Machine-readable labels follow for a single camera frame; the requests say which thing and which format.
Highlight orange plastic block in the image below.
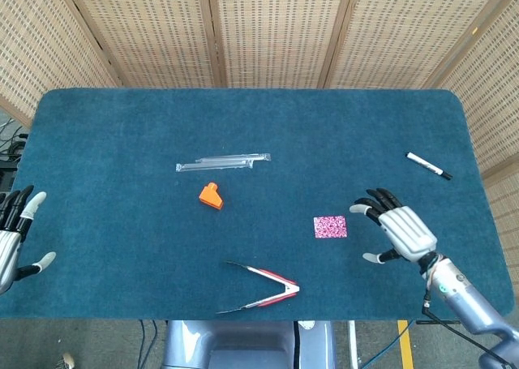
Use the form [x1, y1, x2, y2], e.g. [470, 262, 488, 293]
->
[198, 182, 225, 211]

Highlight white table leg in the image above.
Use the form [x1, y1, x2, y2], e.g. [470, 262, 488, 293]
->
[347, 320, 358, 369]

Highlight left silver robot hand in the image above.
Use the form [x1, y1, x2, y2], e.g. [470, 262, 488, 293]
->
[0, 185, 57, 295]

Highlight black floor cable bundle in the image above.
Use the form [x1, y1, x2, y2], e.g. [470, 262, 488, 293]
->
[0, 117, 29, 191]

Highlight teal carpet table mat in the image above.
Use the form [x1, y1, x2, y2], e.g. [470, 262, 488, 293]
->
[0, 88, 516, 321]

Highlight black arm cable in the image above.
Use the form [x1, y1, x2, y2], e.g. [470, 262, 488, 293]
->
[421, 263, 514, 368]

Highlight blue floor cable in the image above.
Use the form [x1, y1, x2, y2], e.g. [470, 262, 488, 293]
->
[358, 322, 413, 369]
[135, 319, 160, 369]

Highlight clear plastic wrapped stick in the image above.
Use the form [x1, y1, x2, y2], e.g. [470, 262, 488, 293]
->
[175, 161, 255, 174]
[195, 152, 272, 164]

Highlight woven bamboo screen panel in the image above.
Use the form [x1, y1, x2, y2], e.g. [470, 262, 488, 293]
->
[206, 0, 358, 89]
[0, 0, 122, 129]
[62, 0, 223, 89]
[425, 0, 519, 301]
[322, 0, 506, 89]

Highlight blue-grey robot torso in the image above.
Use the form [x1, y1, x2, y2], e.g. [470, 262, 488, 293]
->
[161, 320, 338, 369]

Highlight red-handled metal tongs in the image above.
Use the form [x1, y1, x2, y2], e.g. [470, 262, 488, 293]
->
[215, 260, 301, 315]

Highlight white black-capped marker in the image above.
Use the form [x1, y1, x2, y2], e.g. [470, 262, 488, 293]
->
[405, 152, 454, 181]

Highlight yellow floor tape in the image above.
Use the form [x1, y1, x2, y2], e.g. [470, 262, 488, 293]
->
[397, 320, 415, 369]

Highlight pink patterned playing card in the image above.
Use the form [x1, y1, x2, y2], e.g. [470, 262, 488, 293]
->
[313, 215, 349, 239]

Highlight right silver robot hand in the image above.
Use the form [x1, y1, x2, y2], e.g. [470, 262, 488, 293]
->
[350, 187, 439, 264]

